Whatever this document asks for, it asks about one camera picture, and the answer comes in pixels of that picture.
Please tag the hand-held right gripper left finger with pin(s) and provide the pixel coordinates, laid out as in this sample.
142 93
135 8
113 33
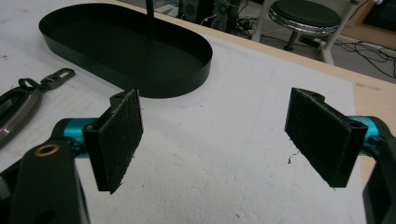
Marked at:
115 140

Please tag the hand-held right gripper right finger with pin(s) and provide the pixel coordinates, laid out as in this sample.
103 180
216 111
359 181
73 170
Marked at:
320 133

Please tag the small dark metal clip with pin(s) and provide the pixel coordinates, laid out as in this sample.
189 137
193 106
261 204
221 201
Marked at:
56 77

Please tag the black oval tray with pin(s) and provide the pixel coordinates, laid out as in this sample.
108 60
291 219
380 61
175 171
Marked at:
130 53

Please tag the dark metal carabiner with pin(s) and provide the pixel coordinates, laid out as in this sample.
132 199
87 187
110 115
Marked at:
15 115

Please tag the black round stool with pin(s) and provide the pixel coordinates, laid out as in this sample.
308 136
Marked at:
305 15

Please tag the black cabinet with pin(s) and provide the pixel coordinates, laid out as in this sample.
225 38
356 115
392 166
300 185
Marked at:
381 14

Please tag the black upright pole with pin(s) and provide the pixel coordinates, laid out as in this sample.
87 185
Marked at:
149 7

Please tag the dark equipment boxes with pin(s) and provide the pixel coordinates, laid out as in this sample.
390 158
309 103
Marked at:
205 12

